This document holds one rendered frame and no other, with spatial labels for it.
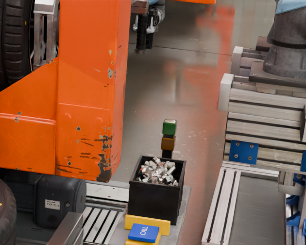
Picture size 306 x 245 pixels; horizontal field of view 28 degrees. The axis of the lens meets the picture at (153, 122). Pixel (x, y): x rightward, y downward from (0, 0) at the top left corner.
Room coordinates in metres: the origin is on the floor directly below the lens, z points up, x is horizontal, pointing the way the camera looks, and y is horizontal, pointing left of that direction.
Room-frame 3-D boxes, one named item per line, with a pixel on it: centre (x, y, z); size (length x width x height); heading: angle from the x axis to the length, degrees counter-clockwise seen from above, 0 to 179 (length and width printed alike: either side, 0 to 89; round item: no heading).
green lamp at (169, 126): (1.76, -0.05, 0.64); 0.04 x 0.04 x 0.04; 82
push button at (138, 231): (1.39, 0.00, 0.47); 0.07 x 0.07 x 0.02; 82
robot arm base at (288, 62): (1.86, -0.40, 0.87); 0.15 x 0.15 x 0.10
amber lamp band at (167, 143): (1.76, -0.05, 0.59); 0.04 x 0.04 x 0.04; 82
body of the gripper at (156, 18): (2.42, 0.05, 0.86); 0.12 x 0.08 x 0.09; 172
